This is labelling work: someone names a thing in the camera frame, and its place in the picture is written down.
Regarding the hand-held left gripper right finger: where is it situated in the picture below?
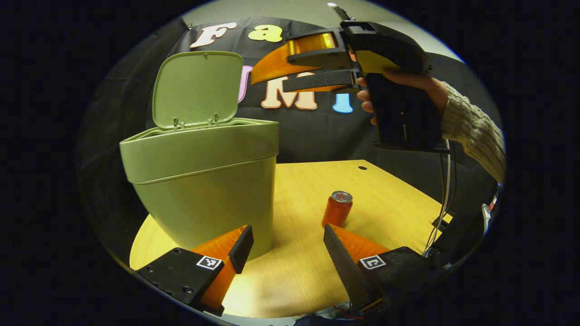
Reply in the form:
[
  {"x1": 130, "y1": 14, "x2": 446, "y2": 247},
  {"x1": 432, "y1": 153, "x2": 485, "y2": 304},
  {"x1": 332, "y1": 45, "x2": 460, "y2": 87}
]
[{"x1": 323, "y1": 223, "x2": 438, "y2": 315}]

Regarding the black backdrop cloth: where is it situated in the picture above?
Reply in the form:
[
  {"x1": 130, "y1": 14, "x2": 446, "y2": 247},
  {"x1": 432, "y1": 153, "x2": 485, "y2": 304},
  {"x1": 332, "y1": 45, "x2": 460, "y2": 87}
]
[{"x1": 77, "y1": 17, "x2": 503, "y2": 254}]

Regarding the thin gripper cable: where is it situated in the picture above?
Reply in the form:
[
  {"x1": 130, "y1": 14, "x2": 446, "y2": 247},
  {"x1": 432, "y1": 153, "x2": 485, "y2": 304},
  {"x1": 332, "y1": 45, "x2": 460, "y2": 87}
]
[{"x1": 422, "y1": 138, "x2": 455, "y2": 258}]

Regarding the wooden desktop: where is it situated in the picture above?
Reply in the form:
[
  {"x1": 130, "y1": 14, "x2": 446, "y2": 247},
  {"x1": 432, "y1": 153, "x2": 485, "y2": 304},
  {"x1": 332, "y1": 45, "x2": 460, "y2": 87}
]
[{"x1": 129, "y1": 159, "x2": 454, "y2": 318}]

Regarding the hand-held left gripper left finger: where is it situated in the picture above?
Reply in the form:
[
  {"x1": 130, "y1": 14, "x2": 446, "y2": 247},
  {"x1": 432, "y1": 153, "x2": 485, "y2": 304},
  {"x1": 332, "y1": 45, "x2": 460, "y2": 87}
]
[{"x1": 135, "y1": 224, "x2": 255, "y2": 317}]

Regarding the orange pop can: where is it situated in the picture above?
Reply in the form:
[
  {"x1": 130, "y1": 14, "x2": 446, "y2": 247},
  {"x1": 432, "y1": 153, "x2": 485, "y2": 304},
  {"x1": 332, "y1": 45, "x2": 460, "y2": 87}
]
[{"x1": 322, "y1": 191, "x2": 353, "y2": 228}]

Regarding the green desktop garbage bin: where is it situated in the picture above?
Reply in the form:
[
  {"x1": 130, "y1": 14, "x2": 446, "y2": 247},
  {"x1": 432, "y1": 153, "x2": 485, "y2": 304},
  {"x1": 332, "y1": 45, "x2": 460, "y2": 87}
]
[{"x1": 119, "y1": 51, "x2": 280, "y2": 261}]

